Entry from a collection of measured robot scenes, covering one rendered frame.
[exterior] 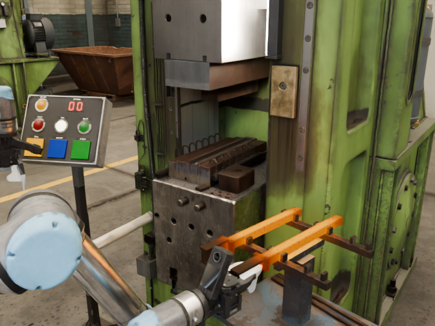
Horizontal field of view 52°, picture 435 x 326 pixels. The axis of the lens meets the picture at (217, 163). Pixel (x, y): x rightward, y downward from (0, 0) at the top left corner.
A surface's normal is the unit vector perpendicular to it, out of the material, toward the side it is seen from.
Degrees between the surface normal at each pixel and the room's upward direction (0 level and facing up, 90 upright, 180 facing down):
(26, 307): 0
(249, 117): 90
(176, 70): 90
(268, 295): 0
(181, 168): 90
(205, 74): 90
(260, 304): 0
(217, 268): 63
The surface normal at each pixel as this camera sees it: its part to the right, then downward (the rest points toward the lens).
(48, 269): 0.51, 0.22
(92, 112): -0.15, -0.20
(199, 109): 0.82, 0.18
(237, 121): -0.58, 0.26
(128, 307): 0.66, 0.07
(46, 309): 0.00, -0.95
